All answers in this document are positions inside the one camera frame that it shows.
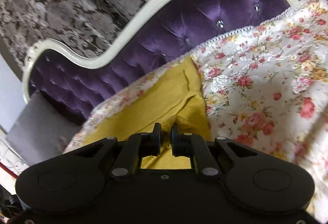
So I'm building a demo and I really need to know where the yellow knitted garment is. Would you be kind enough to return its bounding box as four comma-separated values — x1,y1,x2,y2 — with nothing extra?
82,57,211,170

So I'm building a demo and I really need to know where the grey satin pillow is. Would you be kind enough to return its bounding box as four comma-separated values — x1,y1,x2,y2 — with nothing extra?
7,92,80,166

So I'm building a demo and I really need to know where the floral quilted bedspread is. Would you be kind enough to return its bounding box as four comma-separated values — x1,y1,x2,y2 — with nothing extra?
66,0,327,223

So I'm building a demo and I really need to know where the purple tufted headboard white frame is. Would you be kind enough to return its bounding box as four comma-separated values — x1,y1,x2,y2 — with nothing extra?
22,0,298,122

